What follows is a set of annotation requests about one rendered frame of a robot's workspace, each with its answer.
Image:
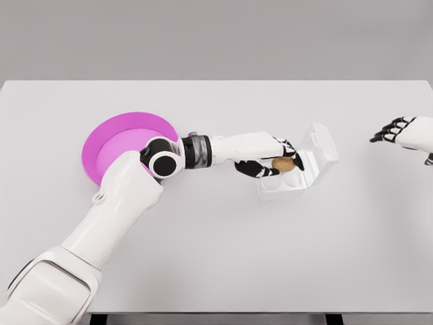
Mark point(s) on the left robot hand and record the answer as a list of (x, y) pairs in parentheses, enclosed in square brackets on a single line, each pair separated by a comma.
[(260, 145)]

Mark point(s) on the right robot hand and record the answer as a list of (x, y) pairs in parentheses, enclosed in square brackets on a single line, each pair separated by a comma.
[(411, 133)]

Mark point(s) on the brown egg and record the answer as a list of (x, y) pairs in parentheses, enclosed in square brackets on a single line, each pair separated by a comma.
[(283, 164)]

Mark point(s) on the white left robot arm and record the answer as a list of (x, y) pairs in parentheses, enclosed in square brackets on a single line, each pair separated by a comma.
[(118, 199)]

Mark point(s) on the clear plastic egg box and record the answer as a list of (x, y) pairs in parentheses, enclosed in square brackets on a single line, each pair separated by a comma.
[(297, 171)]

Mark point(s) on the pink round plate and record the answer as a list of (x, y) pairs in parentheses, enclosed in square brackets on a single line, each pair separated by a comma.
[(111, 142)]

